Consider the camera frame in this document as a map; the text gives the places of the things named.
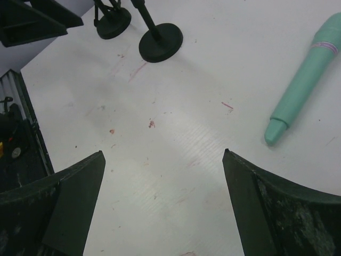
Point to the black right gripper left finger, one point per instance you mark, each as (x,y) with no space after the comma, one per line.
(52,216)

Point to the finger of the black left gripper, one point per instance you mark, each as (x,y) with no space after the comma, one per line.
(27,27)
(27,12)

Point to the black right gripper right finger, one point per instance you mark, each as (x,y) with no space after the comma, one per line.
(276,216)

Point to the short black round-base mic stand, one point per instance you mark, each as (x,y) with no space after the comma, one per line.
(161,41)

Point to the mint green microphone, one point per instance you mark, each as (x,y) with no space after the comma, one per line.
(325,46)

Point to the tall black tripod mic stand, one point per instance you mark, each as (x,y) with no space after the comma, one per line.
(110,21)

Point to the black front mounting rail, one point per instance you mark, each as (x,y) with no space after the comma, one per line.
(24,156)

